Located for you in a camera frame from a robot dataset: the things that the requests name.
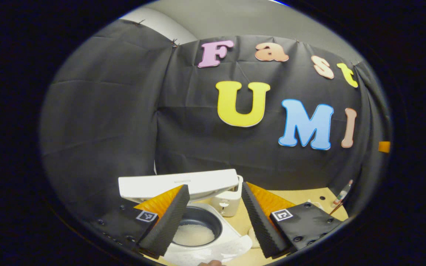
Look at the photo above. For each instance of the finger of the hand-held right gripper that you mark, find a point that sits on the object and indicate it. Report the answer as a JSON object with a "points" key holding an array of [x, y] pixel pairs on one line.
{"points": [[384, 147]]}

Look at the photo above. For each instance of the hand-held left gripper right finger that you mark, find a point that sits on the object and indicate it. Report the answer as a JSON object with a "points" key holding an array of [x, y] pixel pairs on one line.
{"points": [[259, 225]]}

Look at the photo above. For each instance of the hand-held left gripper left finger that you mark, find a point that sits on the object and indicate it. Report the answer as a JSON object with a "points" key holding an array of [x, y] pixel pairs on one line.
{"points": [[168, 225]]}

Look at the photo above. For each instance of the white chopstick holder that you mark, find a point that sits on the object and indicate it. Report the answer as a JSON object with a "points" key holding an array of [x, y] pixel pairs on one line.
{"points": [[227, 205]]}

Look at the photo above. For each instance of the white rice cooker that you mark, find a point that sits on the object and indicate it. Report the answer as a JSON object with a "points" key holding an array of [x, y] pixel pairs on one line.
{"points": [[198, 183]]}

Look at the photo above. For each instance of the clear plastic bottle red label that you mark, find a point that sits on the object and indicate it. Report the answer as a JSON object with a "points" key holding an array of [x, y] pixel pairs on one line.
{"points": [[343, 192]]}

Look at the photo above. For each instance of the black backdrop cloth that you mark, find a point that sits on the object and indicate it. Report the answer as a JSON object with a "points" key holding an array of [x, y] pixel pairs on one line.
{"points": [[105, 129]]}

